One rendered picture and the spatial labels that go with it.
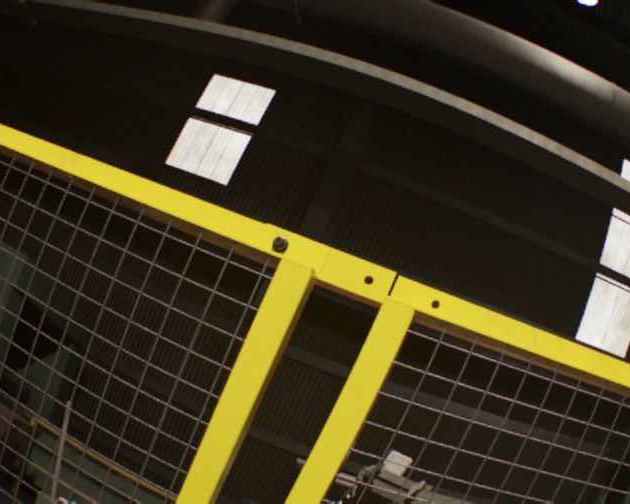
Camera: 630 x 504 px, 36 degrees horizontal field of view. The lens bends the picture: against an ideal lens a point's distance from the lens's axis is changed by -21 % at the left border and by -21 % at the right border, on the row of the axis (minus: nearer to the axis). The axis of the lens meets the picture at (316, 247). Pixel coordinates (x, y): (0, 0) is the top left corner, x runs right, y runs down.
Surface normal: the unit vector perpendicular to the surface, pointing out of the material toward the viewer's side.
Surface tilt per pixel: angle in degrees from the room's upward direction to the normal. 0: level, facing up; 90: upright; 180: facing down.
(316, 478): 90
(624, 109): 101
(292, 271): 90
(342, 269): 90
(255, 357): 90
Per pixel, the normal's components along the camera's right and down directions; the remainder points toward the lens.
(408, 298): -0.11, -0.31
